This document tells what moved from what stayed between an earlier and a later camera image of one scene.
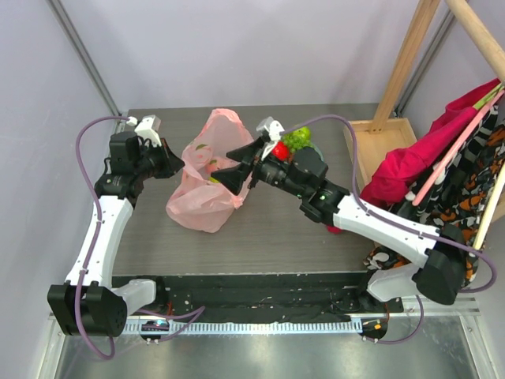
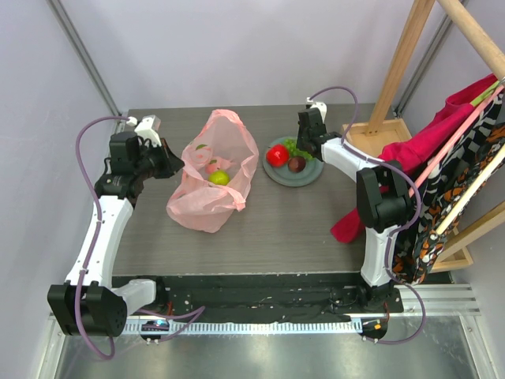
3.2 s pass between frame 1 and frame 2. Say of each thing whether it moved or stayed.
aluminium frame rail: stayed
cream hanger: moved
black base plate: stayed
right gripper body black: moved
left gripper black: stayed
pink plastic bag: stayed
